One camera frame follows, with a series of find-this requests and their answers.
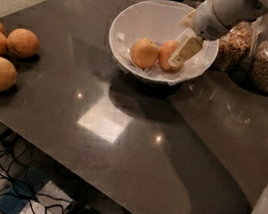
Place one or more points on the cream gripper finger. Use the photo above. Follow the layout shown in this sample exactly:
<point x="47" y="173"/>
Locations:
<point x="186" y="21"/>
<point x="188" y="46"/>

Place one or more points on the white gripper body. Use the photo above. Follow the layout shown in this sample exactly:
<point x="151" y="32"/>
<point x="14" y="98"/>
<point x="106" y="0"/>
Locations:
<point x="204" y="21"/>

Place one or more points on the white bowl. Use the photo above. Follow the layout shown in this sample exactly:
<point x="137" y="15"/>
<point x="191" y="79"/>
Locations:
<point x="166" y="13"/>

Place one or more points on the plastic wrap lining bowl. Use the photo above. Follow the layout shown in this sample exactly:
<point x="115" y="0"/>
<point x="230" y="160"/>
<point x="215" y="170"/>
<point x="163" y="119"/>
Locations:
<point x="125" y="32"/>

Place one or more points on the glass jar with nuts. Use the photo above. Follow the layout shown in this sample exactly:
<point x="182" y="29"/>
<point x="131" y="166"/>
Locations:
<point x="233" y="47"/>

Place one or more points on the blue box on floor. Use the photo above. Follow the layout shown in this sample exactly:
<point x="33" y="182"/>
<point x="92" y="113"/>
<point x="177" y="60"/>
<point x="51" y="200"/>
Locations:
<point x="22" y="191"/>

